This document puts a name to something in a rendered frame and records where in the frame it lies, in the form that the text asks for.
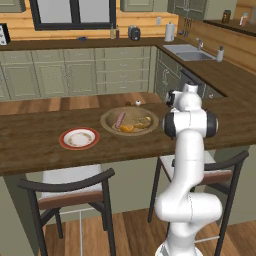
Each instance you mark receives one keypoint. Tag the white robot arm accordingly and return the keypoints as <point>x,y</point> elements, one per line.
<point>188,186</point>

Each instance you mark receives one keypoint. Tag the pink sausage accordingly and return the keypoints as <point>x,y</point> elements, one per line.
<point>119,120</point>

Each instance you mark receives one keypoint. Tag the brown bun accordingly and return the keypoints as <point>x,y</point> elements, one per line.
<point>143,122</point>

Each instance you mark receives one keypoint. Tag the round wooden bowl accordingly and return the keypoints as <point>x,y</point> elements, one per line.
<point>110,123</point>

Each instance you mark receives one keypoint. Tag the red rimmed white plate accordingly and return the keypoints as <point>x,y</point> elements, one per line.
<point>79,138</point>

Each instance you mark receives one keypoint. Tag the orange croissant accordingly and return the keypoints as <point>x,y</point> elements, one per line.
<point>127,128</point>

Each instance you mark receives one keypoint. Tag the small brown shaker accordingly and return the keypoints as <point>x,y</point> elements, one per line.
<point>128,104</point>

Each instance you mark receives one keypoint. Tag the small white shaker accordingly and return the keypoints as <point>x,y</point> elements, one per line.
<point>137,103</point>

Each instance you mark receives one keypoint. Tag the green side cupboard run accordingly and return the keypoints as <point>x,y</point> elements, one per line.
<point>166,75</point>

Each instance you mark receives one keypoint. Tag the green base cupboard run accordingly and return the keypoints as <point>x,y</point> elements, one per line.
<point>80,73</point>

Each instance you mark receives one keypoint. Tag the dark dishwasher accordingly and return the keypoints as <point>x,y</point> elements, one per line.
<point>191,77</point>

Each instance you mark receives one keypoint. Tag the dark stool with white seat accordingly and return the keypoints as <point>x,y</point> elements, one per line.
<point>71,186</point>
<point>220,170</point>

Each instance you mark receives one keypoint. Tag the dark brown bottle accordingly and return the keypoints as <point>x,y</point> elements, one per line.
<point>117,32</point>

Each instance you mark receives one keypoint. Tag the pale glass bottle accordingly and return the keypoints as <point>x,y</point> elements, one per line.
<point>112,32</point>

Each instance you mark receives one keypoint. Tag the steel sink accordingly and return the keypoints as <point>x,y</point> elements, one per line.
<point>193,55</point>

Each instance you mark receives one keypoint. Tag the small dark dish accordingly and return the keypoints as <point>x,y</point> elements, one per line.
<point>81,38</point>

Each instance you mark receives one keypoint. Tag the white paper towel roll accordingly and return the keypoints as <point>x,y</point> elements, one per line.
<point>169,32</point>

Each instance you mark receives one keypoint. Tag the steel tap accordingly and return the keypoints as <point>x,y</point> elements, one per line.
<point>199,43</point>

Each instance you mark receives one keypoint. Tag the hanging kitchen tools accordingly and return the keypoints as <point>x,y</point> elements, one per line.
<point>186,26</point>

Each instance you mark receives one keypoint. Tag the white soap dispenser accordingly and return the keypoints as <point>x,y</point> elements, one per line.
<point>220,55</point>

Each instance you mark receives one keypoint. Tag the black framed window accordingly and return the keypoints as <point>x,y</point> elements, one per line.
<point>73,13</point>

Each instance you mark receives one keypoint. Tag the tall green cupboard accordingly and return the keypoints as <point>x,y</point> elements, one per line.
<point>188,8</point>

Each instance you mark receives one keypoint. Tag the dark wooden shelf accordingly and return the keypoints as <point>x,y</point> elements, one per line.
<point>233,27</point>

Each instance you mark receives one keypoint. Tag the dark brown jar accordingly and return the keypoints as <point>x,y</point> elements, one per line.
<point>226,16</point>

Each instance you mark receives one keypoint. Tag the white countertop appliance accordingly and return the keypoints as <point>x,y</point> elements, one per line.
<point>3,34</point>

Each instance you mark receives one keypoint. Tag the pale jar with red label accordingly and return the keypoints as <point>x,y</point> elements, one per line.
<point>244,19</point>

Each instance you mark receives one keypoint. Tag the white wall socket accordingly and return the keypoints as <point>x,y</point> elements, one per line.
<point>158,21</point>

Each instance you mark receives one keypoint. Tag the green wall cupboard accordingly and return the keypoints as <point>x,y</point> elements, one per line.
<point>143,5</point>
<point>11,5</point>

